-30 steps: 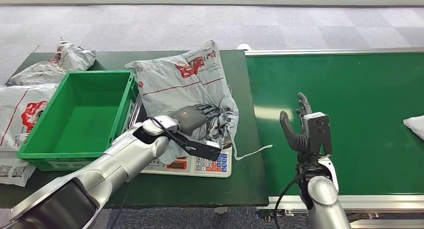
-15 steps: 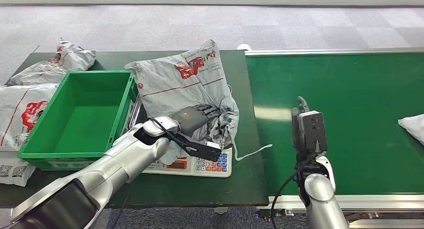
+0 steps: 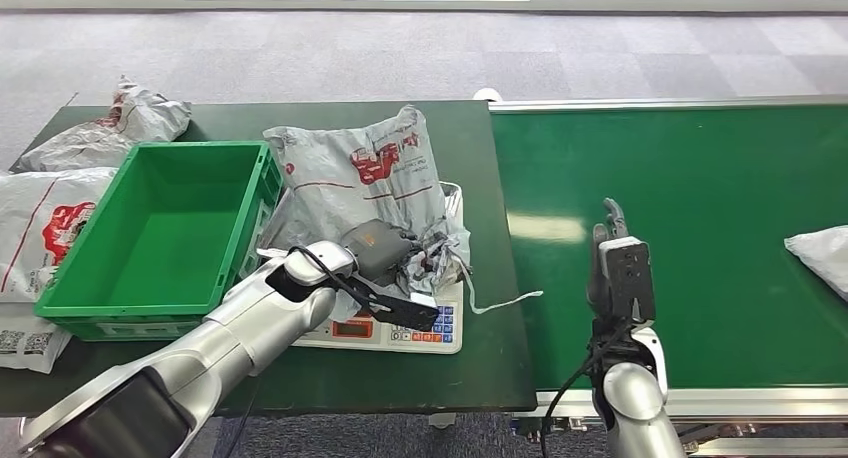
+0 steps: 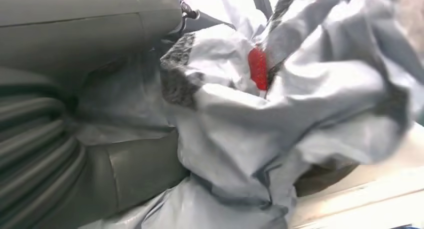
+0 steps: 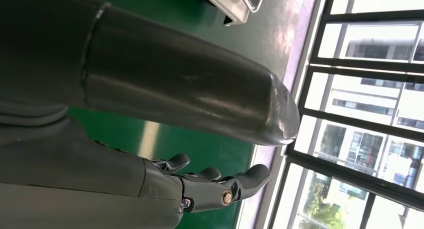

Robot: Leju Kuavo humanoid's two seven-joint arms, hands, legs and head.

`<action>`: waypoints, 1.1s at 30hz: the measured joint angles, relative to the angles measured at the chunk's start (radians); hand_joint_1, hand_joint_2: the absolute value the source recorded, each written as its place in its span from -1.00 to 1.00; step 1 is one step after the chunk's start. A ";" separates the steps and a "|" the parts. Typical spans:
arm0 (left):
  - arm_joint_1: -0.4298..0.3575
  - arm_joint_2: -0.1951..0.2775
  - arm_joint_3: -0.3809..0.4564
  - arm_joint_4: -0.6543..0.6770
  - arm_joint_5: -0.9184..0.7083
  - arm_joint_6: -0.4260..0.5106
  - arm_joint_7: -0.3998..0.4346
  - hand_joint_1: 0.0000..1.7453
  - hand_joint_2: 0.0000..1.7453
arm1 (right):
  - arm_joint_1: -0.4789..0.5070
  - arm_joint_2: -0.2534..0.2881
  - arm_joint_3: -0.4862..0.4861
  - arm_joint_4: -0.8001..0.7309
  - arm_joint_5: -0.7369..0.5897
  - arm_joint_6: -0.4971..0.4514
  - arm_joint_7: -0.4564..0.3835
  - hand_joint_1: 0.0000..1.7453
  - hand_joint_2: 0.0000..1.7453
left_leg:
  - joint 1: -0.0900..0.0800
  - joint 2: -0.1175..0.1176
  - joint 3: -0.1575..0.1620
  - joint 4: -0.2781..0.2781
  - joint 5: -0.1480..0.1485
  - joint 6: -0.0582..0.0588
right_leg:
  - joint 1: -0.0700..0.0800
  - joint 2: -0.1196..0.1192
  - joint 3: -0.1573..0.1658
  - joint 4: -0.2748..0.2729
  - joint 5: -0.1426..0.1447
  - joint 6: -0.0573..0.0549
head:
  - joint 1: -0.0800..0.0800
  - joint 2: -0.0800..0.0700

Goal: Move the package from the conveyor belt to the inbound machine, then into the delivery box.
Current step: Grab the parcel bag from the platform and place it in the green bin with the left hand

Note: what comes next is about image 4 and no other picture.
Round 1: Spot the grey poly mailer package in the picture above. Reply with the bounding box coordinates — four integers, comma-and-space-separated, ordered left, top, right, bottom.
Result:
77, 0, 424, 229

